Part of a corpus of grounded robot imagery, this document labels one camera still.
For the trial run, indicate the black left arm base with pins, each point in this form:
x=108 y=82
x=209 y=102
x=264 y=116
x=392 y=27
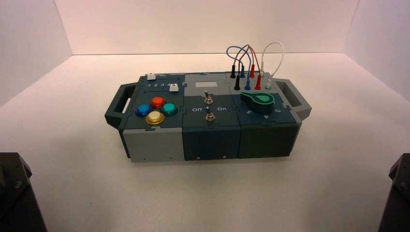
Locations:
x=14 y=198

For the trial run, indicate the teal round push button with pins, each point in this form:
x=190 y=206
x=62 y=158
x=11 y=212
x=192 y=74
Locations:
x=169 y=109

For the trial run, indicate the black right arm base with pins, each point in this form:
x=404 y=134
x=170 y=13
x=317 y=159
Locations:
x=397 y=198

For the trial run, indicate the small white slider knob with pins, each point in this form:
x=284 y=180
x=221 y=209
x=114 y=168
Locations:
x=151 y=76

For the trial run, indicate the yellow round push button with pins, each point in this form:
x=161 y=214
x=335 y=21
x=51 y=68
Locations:
x=155 y=117

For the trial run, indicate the blue round push button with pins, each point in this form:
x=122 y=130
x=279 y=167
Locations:
x=143 y=110

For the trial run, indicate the green rotary selector knob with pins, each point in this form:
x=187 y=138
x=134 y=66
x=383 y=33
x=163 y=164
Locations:
x=260 y=101

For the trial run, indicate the metal toggle switch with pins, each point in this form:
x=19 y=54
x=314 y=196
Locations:
x=208 y=100
x=210 y=117

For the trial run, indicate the red round push button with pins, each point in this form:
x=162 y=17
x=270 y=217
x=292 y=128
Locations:
x=158 y=102

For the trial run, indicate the dark teal grey control box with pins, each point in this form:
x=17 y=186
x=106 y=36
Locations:
x=211 y=141

